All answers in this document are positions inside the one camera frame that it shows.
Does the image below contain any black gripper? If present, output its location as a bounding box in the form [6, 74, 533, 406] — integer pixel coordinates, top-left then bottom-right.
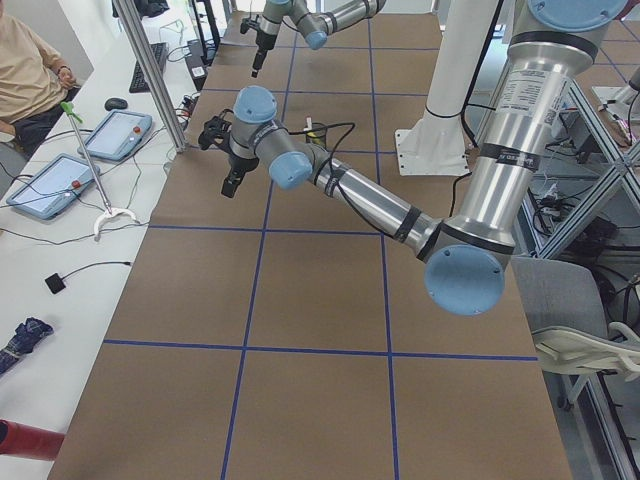
[240, 15, 278, 78]
[198, 110, 258, 198]

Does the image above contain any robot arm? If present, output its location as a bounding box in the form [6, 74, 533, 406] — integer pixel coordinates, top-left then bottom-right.
[240, 0, 386, 78]
[198, 1, 634, 316]

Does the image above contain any near blue teach pendant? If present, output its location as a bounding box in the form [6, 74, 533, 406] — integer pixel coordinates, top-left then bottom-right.
[6, 154, 93, 220]

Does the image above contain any far blue teach pendant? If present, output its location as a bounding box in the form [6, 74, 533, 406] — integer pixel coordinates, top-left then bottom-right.
[84, 109, 153, 162]

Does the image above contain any grey office chair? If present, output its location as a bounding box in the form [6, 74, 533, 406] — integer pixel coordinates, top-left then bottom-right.
[511, 256, 639, 381]

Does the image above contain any black keyboard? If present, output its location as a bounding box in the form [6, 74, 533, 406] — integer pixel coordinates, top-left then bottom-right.
[128, 42, 169, 94]

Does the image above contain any person in beige shirt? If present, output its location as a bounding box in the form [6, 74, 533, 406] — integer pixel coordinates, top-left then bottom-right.
[1, 13, 80, 156]

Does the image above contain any white camera mast base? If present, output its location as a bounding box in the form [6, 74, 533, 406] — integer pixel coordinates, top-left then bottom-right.
[395, 0, 502, 177]

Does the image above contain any brown paper table mat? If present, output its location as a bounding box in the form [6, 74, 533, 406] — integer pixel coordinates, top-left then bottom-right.
[48, 12, 574, 480]

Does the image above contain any small black square device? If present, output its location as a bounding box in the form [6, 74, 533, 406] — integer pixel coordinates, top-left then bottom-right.
[44, 273, 66, 294]

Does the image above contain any reacher grabber tool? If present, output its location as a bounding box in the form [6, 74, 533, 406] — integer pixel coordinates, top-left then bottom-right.
[60, 101, 141, 242]

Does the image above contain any black mesh pen cup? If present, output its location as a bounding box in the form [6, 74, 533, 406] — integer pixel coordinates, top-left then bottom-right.
[305, 122, 328, 148]

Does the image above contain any aluminium frame post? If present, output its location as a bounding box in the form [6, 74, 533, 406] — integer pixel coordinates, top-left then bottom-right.
[113, 0, 187, 153]

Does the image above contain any red cylinder bottle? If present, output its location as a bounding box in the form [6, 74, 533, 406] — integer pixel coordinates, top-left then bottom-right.
[1, 419, 65, 461]

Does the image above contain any black computer mouse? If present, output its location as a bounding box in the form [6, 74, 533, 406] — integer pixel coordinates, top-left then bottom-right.
[104, 97, 128, 111]

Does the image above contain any blue teach pendant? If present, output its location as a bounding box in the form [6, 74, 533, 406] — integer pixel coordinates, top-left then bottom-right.
[84, 109, 153, 162]
[6, 154, 93, 220]

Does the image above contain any folded dark plaid umbrella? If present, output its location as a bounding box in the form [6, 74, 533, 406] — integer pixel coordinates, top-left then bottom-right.
[1, 317, 54, 375]

